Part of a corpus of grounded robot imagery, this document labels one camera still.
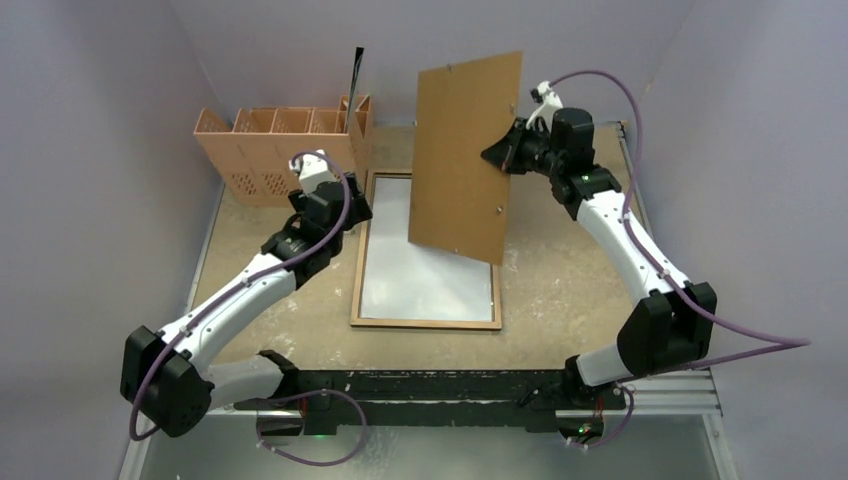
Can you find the aluminium rail frame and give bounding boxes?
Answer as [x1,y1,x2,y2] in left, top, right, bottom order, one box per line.
[118,122,737,479]

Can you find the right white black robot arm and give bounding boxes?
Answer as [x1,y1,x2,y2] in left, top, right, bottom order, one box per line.
[480,108,717,407]

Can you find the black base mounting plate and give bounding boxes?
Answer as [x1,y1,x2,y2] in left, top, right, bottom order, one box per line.
[234,369,626,435]

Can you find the landscape photo print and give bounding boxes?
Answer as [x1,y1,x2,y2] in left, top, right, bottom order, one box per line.
[359,177,495,322]

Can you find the wooden picture frame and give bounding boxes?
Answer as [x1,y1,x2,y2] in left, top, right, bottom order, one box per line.
[349,168,503,331]

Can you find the orange perforated organizer rack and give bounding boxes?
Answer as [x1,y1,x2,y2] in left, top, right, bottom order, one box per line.
[194,95,373,207]

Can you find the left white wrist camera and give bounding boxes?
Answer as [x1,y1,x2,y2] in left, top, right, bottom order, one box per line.
[288,149,335,194]

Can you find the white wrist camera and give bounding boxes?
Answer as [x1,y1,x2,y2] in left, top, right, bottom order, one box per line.
[288,149,335,194]
[525,81,563,131]

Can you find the brown cardboard backing board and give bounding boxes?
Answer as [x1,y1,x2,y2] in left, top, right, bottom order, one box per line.
[408,51,523,265]

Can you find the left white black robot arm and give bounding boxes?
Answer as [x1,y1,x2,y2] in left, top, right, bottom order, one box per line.
[119,173,372,441]

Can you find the black flat strip in rack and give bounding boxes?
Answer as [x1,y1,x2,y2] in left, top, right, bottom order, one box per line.
[344,46,365,133]

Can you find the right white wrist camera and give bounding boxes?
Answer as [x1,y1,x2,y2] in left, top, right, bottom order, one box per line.
[525,81,563,131]

